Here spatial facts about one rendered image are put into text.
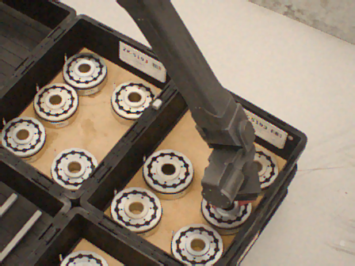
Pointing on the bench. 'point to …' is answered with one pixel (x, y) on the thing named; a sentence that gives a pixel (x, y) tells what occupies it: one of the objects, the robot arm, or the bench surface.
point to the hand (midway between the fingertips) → (227, 203)
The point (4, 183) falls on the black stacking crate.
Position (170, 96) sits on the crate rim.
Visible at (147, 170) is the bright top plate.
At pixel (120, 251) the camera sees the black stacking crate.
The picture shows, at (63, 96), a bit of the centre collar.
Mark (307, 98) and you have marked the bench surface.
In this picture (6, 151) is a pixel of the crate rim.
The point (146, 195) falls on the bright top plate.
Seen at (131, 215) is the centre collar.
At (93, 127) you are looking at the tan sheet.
